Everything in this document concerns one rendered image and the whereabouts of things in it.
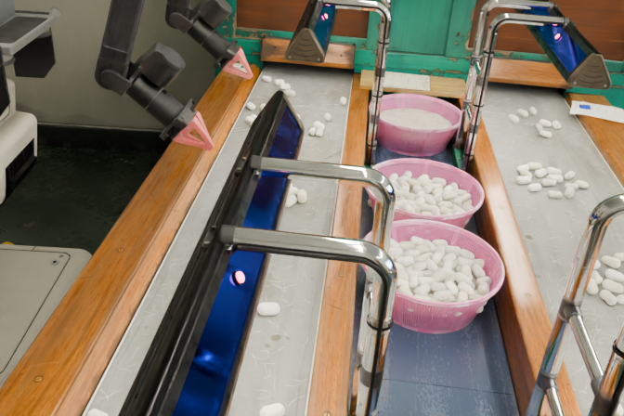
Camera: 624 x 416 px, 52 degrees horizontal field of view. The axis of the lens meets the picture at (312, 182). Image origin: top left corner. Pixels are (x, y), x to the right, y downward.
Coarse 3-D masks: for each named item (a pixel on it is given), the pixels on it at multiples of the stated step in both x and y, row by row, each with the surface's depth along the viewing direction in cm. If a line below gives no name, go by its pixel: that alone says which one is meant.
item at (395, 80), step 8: (392, 72) 207; (384, 80) 200; (392, 80) 201; (400, 80) 201; (408, 80) 202; (416, 80) 202; (424, 80) 203; (408, 88) 195; (416, 88) 196; (424, 88) 196
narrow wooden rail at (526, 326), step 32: (480, 128) 175; (480, 160) 158; (480, 224) 144; (512, 224) 133; (512, 256) 122; (512, 288) 114; (512, 320) 110; (544, 320) 106; (512, 352) 108; (544, 352) 100
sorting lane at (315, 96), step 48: (336, 96) 197; (240, 144) 163; (336, 144) 167; (336, 192) 144; (192, 240) 125; (288, 288) 114; (144, 336) 101; (288, 336) 103; (240, 384) 94; (288, 384) 94
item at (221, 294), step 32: (256, 128) 87; (288, 128) 91; (224, 192) 76; (256, 192) 72; (288, 192) 82; (224, 224) 63; (256, 224) 69; (192, 256) 65; (224, 256) 59; (256, 256) 66; (192, 288) 54; (224, 288) 57; (256, 288) 62; (192, 320) 51; (224, 320) 55; (160, 352) 49; (192, 352) 49; (224, 352) 53; (160, 384) 44; (192, 384) 48; (224, 384) 51
